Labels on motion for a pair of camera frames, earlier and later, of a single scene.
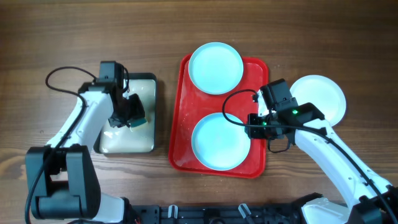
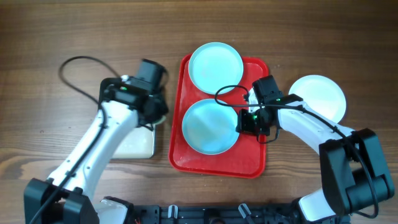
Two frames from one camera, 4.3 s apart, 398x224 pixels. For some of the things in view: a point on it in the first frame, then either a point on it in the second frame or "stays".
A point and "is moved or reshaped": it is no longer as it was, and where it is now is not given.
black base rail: x=155 y=214 stays
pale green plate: x=216 y=68 stays
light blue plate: x=219 y=144 → x=210 y=127
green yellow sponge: x=137 y=122 is moved or reshaped
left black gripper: x=137 y=112 → x=163 y=111
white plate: x=324 y=93 stays
